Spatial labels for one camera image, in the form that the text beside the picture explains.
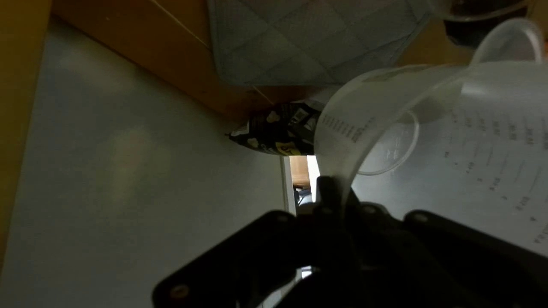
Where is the translucent plastic measuring jug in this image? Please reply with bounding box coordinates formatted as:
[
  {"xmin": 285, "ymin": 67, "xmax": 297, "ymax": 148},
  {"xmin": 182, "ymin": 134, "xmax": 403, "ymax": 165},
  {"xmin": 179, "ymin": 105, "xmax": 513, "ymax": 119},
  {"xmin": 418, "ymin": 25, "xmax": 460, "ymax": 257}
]
[{"xmin": 312, "ymin": 16, "xmax": 548, "ymax": 261}]

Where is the grey quilted pot holder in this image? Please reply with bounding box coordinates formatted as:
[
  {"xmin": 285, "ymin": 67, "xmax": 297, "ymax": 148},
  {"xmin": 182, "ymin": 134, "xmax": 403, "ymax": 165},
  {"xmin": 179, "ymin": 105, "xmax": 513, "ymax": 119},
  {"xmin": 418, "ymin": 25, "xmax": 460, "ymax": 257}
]
[{"xmin": 206, "ymin": 0, "xmax": 454, "ymax": 90}]

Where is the small black round object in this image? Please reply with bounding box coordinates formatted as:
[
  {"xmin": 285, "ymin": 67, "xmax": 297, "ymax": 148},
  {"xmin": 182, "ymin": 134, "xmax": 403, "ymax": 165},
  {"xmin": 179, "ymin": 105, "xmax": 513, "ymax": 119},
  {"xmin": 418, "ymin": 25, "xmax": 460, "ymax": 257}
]
[{"xmin": 441, "ymin": 0, "xmax": 532, "ymax": 52}]

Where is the black yellow snack bag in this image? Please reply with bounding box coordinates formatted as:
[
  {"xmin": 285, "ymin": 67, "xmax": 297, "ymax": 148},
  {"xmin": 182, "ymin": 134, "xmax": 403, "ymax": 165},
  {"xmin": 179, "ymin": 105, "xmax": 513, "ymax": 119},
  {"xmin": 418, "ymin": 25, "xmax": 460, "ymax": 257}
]
[{"xmin": 228, "ymin": 100, "xmax": 323, "ymax": 158}]

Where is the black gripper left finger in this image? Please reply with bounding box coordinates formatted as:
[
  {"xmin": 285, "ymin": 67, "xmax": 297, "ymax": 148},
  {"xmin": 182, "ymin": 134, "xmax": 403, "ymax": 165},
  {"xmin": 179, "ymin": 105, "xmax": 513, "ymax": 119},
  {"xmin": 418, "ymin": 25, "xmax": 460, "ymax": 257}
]
[{"xmin": 151, "ymin": 174, "xmax": 359, "ymax": 308}]

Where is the large plywood board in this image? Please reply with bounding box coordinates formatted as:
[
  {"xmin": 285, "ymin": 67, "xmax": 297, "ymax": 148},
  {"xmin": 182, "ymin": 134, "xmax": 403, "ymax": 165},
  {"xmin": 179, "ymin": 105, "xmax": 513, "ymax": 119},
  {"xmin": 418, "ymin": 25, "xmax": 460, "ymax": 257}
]
[{"xmin": 0, "ymin": 0, "xmax": 55, "ymax": 271}]

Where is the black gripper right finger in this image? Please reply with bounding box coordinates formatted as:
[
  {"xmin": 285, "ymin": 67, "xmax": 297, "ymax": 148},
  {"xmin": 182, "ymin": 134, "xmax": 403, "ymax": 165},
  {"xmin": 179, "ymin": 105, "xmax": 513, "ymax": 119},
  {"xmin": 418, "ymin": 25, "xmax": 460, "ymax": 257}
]
[{"xmin": 347, "ymin": 192, "xmax": 548, "ymax": 308}]

